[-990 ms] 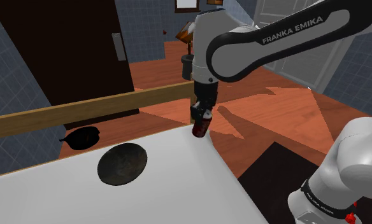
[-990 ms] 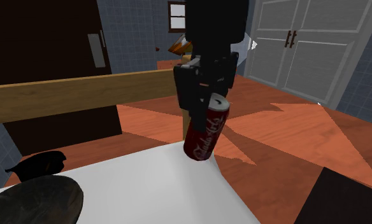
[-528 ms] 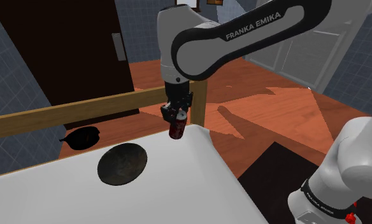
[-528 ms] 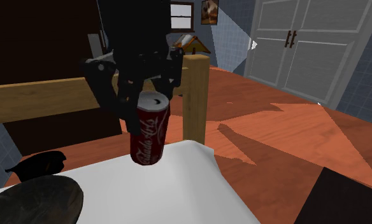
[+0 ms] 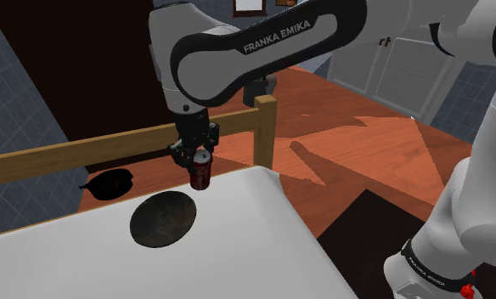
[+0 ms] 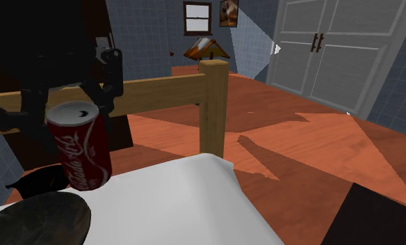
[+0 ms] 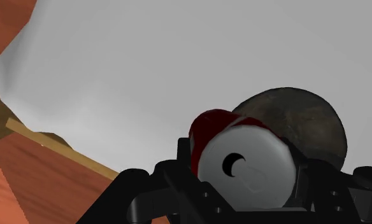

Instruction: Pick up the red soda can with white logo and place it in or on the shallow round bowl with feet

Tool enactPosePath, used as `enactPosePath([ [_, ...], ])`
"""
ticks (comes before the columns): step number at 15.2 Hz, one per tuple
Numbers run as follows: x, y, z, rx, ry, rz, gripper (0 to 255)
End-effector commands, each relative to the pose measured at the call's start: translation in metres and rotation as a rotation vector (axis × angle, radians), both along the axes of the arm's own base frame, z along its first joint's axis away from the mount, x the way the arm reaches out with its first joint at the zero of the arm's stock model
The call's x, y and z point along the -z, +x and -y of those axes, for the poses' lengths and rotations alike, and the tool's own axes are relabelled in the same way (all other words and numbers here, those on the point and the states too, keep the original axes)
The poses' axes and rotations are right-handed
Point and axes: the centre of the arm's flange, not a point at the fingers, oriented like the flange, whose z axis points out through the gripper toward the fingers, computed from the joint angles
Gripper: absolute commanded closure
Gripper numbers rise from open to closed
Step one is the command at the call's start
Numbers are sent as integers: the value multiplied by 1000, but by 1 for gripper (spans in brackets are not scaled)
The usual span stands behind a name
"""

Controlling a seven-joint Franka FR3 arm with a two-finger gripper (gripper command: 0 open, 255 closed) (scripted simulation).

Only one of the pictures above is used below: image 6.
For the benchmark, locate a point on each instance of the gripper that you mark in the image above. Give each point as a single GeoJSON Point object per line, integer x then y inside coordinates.
{"type": "Point", "coordinates": [54, 64]}

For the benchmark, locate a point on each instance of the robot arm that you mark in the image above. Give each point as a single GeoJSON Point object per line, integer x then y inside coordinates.
{"type": "Point", "coordinates": [103, 43]}

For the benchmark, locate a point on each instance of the red soda can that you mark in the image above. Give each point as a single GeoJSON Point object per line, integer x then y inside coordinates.
{"type": "Point", "coordinates": [84, 149]}

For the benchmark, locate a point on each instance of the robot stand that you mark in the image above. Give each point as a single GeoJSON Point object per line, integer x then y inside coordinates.
{"type": "Point", "coordinates": [121, 127]}

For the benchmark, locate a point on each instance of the dark round bowl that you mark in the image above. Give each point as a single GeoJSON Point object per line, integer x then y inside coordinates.
{"type": "Point", "coordinates": [33, 220]}

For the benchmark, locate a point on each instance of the lamp with orange shade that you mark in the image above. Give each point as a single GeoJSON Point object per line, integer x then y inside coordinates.
{"type": "Point", "coordinates": [206, 49]}

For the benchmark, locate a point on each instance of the wooden bed with white mattress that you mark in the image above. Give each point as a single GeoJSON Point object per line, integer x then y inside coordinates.
{"type": "Point", "coordinates": [176, 203]}

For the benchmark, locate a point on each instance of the white double door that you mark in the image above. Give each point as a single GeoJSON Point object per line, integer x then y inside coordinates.
{"type": "Point", "coordinates": [342, 57]}

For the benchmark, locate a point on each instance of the window with brown frame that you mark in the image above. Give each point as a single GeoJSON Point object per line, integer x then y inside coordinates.
{"type": "Point", "coordinates": [197, 17]}

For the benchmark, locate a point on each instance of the brown wall picture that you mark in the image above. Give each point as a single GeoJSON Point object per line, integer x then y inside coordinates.
{"type": "Point", "coordinates": [228, 13]}

